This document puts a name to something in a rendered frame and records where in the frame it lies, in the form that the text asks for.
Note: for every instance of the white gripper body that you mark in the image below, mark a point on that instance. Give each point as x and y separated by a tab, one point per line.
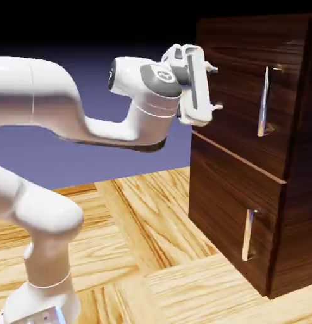
200	86

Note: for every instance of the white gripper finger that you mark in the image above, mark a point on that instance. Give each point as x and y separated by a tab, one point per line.
213	67
217	106

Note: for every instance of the dark wood cabinet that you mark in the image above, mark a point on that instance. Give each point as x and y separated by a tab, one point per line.
259	152

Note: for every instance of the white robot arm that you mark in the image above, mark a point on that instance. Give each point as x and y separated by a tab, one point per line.
57	91

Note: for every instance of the dark wood cabinet door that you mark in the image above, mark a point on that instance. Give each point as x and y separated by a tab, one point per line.
226	215
236	101

